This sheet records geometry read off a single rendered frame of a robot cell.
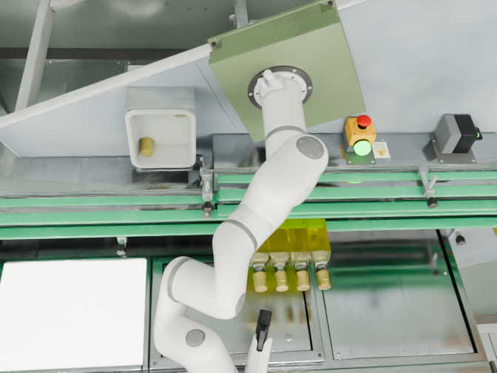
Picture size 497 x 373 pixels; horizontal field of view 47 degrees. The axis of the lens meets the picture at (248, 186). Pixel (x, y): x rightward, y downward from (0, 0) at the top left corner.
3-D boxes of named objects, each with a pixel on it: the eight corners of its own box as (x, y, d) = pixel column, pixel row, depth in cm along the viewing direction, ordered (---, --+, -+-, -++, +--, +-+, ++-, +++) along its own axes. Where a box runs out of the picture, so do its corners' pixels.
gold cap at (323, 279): (315, 275, 155) (317, 290, 152) (316, 269, 152) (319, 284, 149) (328, 275, 155) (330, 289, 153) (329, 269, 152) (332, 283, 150)
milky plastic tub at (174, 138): (133, 144, 160) (132, 169, 155) (125, 86, 142) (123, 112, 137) (194, 143, 162) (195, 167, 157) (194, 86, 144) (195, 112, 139)
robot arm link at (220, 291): (207, 211, 110) (158, 259, 101) (265, 230, 102) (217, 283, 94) (222, 262, 118) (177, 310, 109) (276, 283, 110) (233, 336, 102)
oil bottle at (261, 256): (242, 206, 168) (248, 271, 155) (243, 196, 163) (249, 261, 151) (261, 206, 168) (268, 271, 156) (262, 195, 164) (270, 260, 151)
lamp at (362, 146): (351, 149, 158) (353, 158, 156) (355, 138, 155) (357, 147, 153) (367, 149, 159) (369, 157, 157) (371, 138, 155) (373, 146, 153)
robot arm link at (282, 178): (214, 232, 113) (234, 187, 100) (279, 166, 127) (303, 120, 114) (252, 262, 111) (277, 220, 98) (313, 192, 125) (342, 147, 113)
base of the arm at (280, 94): (237, 77, 131) (240, 128, 122) (285, 54, 126) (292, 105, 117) (269, 114, 142) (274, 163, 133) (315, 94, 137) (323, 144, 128)
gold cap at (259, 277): (252, 277, 153) (254, 292, 150) (253, 271, 150) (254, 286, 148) (265, 277, 153) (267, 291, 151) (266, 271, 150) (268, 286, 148)
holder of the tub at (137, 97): (135, 155, 165) (134, 176, 160) (126, 86, 143) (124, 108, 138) (194, 154, 167) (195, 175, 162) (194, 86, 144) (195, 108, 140)
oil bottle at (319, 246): (299, 206, 169) (309, 269, 157) (302, 195, 165) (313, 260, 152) (317, 206, 170) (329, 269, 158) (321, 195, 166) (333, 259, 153)
